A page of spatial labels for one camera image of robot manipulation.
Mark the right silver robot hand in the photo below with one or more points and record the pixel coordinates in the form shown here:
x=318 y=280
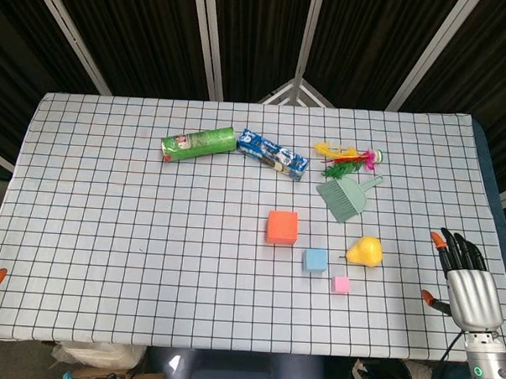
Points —
x=475 y=295

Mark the small pink foam cube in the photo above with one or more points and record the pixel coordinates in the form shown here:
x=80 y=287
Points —
x=340 y=285

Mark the light blue foam cube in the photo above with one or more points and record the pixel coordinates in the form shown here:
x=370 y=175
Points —
x=315 y=260

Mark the yellow toy pear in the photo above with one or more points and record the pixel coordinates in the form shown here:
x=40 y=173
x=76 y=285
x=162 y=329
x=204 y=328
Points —
x=365 y=253

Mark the white plastic bag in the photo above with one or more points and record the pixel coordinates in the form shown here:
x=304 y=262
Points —
x=99 y=354

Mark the white crumpled paper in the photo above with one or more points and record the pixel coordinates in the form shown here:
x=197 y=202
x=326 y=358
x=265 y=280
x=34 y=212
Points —
x=360 y=372

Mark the mint green small dustpan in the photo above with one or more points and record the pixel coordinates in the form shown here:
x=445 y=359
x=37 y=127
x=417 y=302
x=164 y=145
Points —
x=359 y=196

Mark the white checked tablecloth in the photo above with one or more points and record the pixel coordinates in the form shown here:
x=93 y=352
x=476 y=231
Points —
x=150 y=235

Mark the green plastic dustpan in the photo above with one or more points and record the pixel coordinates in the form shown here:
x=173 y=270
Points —
x=334 y=197

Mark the colourful feather shuttlecock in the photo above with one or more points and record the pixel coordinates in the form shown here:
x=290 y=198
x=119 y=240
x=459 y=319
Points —
x=346 y=160

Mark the orange foam cube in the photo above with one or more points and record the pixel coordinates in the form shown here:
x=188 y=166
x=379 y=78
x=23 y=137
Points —
x=282 y=226

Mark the green chip can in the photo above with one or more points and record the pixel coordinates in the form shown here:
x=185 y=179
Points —
x=198 y=144

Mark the blue cookie box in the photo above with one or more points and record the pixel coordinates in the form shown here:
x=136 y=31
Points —
x=273 y=154

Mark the grey-blue robot torso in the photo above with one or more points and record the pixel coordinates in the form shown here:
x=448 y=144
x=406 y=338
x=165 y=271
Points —
x=236 y=371

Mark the dark folding screen white frames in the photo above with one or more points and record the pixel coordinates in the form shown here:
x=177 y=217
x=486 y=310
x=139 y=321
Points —
x=150 y=34

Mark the white metal frame stand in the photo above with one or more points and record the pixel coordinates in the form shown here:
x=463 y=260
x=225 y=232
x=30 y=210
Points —
x=297 y=92

